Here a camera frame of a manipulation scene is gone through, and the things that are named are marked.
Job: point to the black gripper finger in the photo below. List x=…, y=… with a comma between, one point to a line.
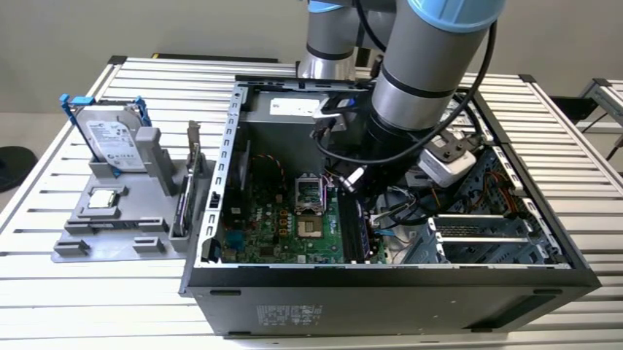
x=353, y=178

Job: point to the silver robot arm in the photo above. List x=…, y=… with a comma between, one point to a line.
x=429, y=73

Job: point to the black RAM slot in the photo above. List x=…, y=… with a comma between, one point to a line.
x=350, y=226
x=345, y=226

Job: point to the socket locking lever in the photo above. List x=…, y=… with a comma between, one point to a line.
x=322, y=193

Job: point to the CPU socket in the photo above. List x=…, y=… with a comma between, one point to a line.
x=311, y=226

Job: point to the grey power supply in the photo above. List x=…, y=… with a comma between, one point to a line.
x=278, y=142

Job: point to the green motherboard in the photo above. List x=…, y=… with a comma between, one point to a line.
x=317, y=248

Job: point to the metal disk bay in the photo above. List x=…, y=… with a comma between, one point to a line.
x=480, y=218

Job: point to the black case fan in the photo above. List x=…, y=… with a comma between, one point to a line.
x=238, y=197

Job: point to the blue VGA port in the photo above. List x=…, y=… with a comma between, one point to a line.
x=235, y=240

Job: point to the graphics card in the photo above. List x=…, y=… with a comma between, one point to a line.
x=185, y=208

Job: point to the black PC case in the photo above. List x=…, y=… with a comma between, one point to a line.
x=365, y=310

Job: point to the grey parts rack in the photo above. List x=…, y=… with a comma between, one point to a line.
x=142, y=208

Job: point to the hard disk in blue carrier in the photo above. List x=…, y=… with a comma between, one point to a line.
x=110, y=138

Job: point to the silver CPU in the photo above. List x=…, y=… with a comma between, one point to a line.
x=103, y=198

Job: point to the black round floor base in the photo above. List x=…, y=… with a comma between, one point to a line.
x=15, y=164

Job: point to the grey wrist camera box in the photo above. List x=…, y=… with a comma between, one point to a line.
x=445, y=167

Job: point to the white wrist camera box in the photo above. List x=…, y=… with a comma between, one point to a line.
x=335, y=120

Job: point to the aluminium frame table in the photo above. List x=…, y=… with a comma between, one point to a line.
x=606, y=95

